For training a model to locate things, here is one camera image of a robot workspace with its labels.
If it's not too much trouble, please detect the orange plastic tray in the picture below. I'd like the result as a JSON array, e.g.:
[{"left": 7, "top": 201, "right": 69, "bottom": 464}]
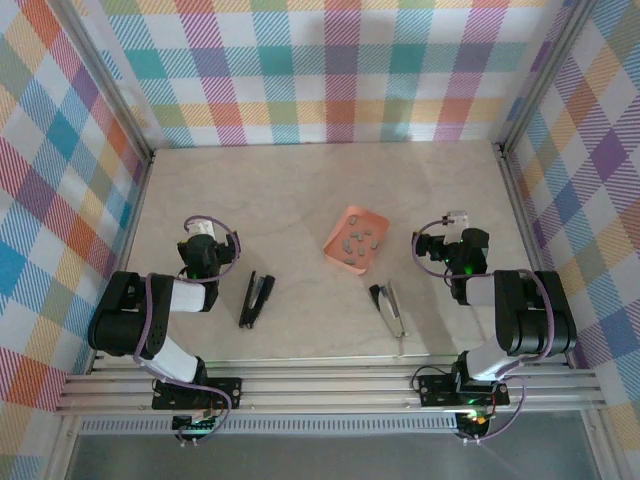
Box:
[{"left": 322, "top": 204, "right": 391, "bottom": 277}]

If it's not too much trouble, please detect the silver and black stapler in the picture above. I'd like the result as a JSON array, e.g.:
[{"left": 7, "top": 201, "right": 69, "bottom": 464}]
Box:
[{"left": 368, "top": 279, "right": 409, "bottom": 340}]

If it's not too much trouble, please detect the small green circuit board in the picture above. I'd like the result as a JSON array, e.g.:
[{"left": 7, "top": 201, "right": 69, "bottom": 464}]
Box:
[
  {"left": 457, "top": 408, "right": 494, "bottom": 436},
  {"left": 172, "top": 412, "right": 221, "bottom": 441}
]

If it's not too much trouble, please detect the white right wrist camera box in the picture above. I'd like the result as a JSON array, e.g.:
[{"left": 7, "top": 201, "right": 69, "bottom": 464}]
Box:
[{"left": 443, "top": 209, "right": 472, "bottom": 232}]

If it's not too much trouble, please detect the aluminium side rail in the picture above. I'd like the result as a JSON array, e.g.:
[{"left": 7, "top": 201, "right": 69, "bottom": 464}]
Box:
[
  {"left": 85, "top": 147, "right": 157, "bottom": 375},
  {"left": 494, "top": 144, "right": 576, "bottom": 369}
]

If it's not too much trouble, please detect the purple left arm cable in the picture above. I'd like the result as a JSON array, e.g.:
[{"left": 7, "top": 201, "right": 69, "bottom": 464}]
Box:
[{"left": 132, "top": 214, "right": 242, "bottom": 446}]

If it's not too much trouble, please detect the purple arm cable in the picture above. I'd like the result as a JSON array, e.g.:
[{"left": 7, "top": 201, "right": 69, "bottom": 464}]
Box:
[
  {"left": 410, "top": 215, "right": 556, "bottom": 444},
  {"left": 132, "top": 214, "right": 242, "bottom": 446}
]

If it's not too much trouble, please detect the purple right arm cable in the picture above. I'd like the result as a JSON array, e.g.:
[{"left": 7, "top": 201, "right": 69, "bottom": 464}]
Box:
[{"left": 410, "top": 215, "right": 556, "bottom": 444}]

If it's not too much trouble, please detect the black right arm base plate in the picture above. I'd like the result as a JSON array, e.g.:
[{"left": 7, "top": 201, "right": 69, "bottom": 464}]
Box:
[{"left": 417, "top": 372, "right": 511, "bottom": 407}]

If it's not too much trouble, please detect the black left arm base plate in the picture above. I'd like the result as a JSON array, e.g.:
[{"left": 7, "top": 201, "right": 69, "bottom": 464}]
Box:
[{"left": 152, "top": 377, "right": 244, "bottom": 412}]

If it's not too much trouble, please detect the aluminium cross rail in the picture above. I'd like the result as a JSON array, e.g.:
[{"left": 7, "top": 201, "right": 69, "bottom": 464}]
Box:
[{"left": 53, "top": 360, "right": 607, "bottom": 417}]

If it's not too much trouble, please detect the aluminium corner post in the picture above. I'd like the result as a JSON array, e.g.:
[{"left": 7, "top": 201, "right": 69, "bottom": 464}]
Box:
[
  {"left": 497, "top": 0, "right": 601, "bottom": 156},
  {"left": 57, "top": 0, "right": 156, "bottom": 166}
]

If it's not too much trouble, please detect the slotted grey cable duct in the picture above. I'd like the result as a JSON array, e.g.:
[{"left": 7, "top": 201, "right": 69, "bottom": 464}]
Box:
[{"left": 79, "top": 418, "right": 459, "bottom": 435}]

